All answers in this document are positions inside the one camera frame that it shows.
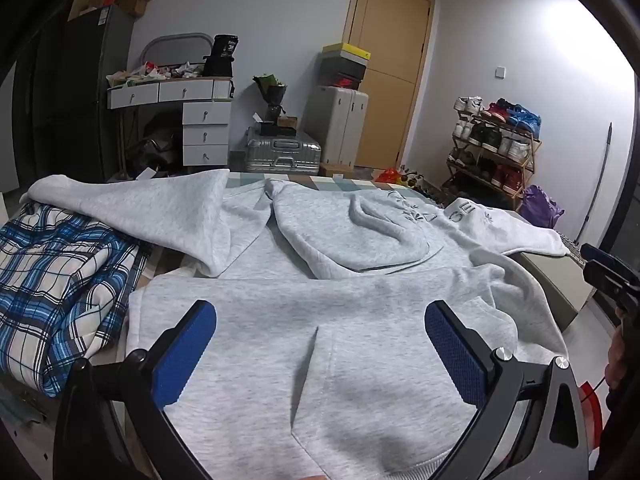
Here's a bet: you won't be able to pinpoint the black paper bag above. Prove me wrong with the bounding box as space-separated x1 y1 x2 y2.
202 35 240 78

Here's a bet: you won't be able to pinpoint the grey bed headboard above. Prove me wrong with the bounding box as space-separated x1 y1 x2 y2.
515 250 596 331

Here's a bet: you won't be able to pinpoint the pile of crumpled packaging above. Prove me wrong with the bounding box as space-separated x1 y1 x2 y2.
106 60 207 88

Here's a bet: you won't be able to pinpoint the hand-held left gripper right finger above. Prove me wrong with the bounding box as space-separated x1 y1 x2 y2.
424 300 593 480

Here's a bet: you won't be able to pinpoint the grey framed mirror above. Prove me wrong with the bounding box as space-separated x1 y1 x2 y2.
139 33 213 78

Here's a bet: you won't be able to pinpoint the white suitcase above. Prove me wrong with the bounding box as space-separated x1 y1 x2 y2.
302 85 369 167

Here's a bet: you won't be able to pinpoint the wooden door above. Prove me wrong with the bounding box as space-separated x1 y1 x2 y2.
342 0 436 171

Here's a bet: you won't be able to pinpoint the yellow lid shoe box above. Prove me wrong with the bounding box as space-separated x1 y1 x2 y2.
321 42 372 63

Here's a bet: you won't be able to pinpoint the black red shoe box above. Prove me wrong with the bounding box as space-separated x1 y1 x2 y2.
320 75 363 90

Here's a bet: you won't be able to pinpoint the checkered bed sheet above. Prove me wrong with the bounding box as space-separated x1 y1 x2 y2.
145 171 441 281

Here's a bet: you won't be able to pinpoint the wooden shoe rack with shoes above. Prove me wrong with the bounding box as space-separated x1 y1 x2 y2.
452 96 543 196

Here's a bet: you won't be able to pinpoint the dark wrapped flower bouquet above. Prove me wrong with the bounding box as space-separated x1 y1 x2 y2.
252 74 288 123

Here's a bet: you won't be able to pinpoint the low cardboard box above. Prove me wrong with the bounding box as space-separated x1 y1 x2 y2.
320 161 358 178

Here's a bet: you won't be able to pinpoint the open cardboard box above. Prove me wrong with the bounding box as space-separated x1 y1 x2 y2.
115 0 157 18

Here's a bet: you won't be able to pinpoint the white dressing table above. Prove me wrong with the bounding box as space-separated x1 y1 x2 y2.
107 76 236 181

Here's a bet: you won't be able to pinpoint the grey hoodie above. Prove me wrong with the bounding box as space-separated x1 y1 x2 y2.
27 169 571 480

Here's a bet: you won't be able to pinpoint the purple plastic bag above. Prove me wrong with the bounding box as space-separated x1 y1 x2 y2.
522 185 565 228

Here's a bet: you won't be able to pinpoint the dark wardrobe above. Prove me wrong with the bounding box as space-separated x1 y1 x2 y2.
10 5 136 186

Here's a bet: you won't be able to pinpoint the black handbag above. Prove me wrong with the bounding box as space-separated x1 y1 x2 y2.
132 110 183 171

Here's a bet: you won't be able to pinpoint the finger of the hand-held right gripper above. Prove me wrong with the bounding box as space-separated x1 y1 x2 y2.
580 243 640 311

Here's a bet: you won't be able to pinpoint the blue plaid quilt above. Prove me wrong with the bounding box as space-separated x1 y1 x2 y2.
0 202 151 398

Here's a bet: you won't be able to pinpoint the silver suitcase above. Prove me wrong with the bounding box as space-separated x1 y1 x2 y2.
245 127 323 176

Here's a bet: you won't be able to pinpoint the person's right hand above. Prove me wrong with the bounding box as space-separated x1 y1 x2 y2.
604 305 632 391

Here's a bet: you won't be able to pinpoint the thin grey pole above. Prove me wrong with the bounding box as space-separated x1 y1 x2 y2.
577 122 613 246

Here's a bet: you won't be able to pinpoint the loose shoes and toys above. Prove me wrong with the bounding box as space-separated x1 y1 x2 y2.
400 172 443 203

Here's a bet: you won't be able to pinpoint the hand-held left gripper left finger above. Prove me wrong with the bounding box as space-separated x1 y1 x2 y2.
52 300 218 480

